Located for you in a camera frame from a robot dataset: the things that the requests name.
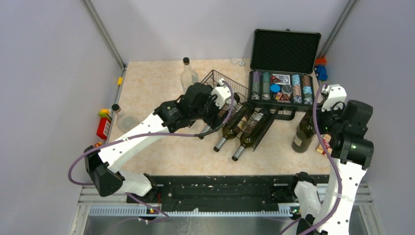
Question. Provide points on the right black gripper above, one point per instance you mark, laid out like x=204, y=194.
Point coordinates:
x=336, y=108

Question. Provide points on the black poker chip case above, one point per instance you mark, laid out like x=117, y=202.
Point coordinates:
x=281, y=66

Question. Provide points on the clear tall glass bottle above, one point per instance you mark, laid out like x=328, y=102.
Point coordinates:
x=189, y=76

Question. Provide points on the clear round bottle left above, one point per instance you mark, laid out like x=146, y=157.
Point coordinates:
x=125, y=121

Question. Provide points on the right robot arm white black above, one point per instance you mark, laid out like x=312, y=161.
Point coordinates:
x=350, y=158

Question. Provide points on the blue orange toy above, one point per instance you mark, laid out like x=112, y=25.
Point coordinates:
x=320, y=69

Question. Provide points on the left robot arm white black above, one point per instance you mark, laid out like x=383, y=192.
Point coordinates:
x=104, y=163

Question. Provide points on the red toy block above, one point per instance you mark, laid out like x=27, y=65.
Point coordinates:
x=104, y=124

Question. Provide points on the green wine bottle front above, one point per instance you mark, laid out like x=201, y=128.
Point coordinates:
x=207, y=128

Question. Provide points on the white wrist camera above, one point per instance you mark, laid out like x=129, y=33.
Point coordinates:
x=222, y=93
x=334, y=97

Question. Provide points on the green wine bottle back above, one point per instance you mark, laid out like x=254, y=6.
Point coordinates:
x=250, y=134

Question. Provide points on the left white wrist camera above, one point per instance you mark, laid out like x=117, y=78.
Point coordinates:
x=222, y=93

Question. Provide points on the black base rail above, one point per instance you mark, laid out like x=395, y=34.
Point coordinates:
x=262, y=193

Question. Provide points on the black wire wine rack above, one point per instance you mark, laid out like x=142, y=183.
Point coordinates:
x=212, y=80

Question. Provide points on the small clear glass lid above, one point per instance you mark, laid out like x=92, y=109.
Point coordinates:
x=237, y=61

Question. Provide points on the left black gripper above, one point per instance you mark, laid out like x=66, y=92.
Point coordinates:
x=214, y=121

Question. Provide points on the dark bottle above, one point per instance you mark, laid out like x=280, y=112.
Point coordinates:
x=304, y=133

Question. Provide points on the green wine bottle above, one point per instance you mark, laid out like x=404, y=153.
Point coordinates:
x=235, y=124
x=250, y=134
x=207, y=128

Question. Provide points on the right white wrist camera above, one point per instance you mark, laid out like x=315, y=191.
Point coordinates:
x=334, y=97

